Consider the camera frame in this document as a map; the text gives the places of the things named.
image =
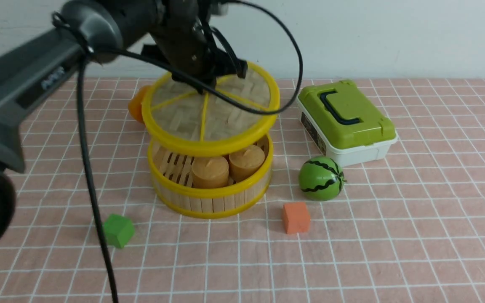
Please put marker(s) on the green and white storage box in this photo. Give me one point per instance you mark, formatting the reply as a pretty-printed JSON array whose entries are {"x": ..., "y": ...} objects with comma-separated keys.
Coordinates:
[{"x": 344, "y": 124}]

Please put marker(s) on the green toy watermelon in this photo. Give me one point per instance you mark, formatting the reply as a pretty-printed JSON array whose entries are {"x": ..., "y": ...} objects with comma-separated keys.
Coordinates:
[{"x": 321, "y": 179}]

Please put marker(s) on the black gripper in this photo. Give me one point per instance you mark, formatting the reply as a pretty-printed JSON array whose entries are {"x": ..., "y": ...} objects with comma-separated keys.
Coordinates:
[{"x": 185, "y": 40}]

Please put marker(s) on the pink checkered tablecloth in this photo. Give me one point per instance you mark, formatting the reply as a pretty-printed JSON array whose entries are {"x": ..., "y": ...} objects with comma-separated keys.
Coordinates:
[{"x": 407, "y": 229}]

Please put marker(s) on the right tan bun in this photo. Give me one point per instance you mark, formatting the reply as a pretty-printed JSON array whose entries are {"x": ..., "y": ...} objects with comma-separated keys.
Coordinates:
[{"x": 245, "y": 162}]

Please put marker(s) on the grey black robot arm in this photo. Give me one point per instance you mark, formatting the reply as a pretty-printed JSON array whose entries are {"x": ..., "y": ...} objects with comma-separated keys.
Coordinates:
[{"x": 32, "y": 72}]

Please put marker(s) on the green foam cube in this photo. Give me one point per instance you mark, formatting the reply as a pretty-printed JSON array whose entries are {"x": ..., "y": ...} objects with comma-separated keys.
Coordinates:
[{"x": 118, "y": 230}]

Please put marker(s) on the yellow steamer basket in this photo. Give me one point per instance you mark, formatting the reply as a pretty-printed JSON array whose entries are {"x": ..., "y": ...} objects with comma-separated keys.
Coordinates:
[{"x": 205, "y": 189}]

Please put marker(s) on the left tan bun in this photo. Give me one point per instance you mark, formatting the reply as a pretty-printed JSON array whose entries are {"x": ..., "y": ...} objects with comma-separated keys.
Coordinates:
[{"x": 210, "y": 172}]

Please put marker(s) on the orange toy fruit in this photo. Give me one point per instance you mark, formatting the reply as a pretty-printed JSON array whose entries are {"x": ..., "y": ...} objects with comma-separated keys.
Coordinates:
[{"x": 135, "y": 104}]

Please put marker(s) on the orange foam cube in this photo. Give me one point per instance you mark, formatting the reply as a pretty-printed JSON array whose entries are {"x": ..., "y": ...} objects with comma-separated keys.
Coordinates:
[{"x": 296, "y": 218}]

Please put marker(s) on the yellow woven steamer lid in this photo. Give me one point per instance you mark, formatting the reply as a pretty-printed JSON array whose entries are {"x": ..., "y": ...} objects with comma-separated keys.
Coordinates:
[{"x": 183, "y": 121}]

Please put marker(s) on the tan bun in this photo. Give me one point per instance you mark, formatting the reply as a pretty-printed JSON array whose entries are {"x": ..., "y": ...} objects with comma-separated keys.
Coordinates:
[
  {"x": 210, "y": 172},
  {"x": 245, "y": 162}
]

